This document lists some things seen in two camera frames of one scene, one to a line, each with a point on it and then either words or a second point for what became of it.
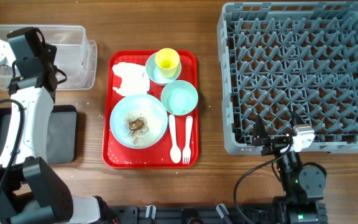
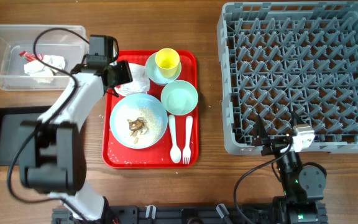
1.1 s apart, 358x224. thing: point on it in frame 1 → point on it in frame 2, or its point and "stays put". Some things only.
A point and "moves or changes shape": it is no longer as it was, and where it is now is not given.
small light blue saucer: x=153 y=73 stays put
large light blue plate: x=138 y=121 stays put
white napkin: x=4 y=53 moves or changes shape
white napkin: x=135 y=79 stays put
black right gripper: x=273 y=145 stays put
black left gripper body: x=48 y=57 → x=120 y=72
